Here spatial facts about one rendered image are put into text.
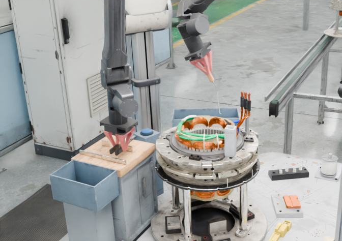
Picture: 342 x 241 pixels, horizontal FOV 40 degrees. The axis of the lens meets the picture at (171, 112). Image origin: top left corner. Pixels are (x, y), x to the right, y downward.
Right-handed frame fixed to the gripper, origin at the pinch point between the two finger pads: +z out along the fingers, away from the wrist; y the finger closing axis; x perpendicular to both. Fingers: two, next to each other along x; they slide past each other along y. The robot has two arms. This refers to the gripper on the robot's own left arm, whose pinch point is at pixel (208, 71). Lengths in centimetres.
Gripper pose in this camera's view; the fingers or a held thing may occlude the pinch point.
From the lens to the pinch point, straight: 172.2
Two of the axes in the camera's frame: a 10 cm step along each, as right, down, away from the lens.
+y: 5.0, -5.2, 6.9
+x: -7.3, 1.8, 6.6
